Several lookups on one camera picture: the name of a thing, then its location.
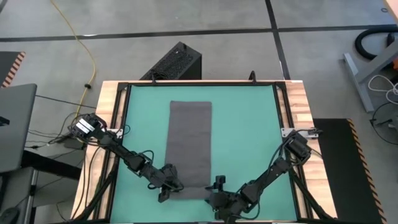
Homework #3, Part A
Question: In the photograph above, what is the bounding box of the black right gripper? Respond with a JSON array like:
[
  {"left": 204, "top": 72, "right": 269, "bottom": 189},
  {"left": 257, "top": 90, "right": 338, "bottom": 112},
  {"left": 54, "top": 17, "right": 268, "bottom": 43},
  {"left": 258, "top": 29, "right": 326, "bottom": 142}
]
[{"left": 205, "top": 190, "right": 251, "bottom": 221}]

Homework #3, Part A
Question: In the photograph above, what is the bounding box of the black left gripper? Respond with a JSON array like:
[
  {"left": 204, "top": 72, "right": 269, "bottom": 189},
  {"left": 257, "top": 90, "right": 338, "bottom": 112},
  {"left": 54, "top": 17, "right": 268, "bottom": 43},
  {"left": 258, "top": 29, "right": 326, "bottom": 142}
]
[{"left": 145, "top": 163, "right": 185, "bottom": 203}]

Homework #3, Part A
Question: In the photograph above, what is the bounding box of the grey woven towel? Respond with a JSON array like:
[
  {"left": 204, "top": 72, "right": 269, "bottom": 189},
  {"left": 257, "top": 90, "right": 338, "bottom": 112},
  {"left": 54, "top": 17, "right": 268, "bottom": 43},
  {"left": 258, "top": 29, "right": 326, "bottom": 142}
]
[{"left": 164, "top": 100, "right": 213, "bottom": 200}]

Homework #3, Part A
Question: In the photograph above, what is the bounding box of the green table mat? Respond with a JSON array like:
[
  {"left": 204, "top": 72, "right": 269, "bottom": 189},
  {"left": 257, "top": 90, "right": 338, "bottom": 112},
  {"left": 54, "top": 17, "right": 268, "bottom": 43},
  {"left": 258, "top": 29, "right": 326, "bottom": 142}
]
[{"left": 110, "top": 84, "right": 298, "bottom": 223}]

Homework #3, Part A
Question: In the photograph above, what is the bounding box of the black computer tower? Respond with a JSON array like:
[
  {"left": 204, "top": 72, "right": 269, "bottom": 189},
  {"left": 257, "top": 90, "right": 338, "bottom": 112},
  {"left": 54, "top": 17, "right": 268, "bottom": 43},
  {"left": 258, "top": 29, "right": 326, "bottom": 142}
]
[{"left": 139, "top": 41, "right": 202, "bottom": 81}]

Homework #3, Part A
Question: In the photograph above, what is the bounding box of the large black hazard-striped mat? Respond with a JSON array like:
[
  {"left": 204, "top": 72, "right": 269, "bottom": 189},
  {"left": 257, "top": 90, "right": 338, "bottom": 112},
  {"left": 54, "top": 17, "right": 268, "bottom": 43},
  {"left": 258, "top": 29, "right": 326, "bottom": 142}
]
[{"left": 312, "top": 118, "right": 386, "bottom": 224}]

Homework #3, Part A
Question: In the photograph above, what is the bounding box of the black computer mouse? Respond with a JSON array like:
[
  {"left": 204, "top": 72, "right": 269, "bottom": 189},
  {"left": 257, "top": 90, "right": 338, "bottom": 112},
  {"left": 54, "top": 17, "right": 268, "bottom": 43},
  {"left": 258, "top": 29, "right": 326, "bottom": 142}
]
[{"left": 0, "top": 207, "right": 20, "bottom": 224}]

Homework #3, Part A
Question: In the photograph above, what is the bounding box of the grey desk top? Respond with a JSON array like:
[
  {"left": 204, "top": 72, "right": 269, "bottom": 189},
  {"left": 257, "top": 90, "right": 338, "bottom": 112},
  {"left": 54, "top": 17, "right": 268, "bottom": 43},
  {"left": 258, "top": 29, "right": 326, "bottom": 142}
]
[{"left": 0, "top": 83, "right": 37, "bottom": 174}]

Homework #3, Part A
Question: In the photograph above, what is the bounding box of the grey metal stand leg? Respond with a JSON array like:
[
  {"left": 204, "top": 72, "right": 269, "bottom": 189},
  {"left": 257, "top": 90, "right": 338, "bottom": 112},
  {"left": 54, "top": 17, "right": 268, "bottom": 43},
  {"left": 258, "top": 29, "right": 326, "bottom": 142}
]
[{"left": 343, "top": 46, "right": 398, "bottom": 113}]

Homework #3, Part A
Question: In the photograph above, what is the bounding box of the small black hazard-striped mat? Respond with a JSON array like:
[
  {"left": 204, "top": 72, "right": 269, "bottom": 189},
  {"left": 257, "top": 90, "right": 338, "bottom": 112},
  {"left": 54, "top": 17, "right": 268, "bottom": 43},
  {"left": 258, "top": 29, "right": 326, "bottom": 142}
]
[{"left": 0, "top": 51, "right": 26, "bottom": 88}]

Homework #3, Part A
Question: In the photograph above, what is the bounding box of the black aluminium rig frame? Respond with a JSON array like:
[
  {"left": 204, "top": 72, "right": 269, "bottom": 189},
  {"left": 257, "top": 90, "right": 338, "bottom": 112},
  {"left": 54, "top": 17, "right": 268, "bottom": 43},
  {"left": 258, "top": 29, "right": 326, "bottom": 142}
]
[{"left": 70, "top": 80, "right": 338, "bottom": 224}]

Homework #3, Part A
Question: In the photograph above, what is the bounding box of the yellow cable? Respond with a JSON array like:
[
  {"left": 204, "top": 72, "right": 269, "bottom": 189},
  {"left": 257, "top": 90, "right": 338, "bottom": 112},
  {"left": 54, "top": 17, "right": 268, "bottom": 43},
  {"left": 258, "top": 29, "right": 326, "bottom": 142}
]
[{"left": 49, "top": 0, "right": 96, "bottom": 144}]

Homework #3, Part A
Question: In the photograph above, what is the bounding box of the black cable loop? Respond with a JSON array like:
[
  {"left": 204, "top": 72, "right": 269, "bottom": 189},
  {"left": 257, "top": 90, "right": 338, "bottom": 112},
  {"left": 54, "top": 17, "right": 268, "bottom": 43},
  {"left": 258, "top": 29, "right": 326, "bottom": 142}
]
[{"left": 369, "top": 102, "right": 398, "bottom": 147}]

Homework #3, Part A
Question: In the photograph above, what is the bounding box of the white cable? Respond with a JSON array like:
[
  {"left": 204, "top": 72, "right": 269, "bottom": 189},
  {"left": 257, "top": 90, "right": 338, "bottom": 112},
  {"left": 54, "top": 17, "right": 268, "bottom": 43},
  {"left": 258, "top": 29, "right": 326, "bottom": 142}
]
[{"left": 368, "top": 74, "right": 398, "bottom": 105}]

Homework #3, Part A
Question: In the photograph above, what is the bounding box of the black hose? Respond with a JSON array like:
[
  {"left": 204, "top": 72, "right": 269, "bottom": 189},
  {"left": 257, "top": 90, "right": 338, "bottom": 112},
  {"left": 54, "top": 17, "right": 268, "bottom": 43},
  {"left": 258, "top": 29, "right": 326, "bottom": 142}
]
[{"left": 354, "top": 24, "right": 398, "bottom": 60}]

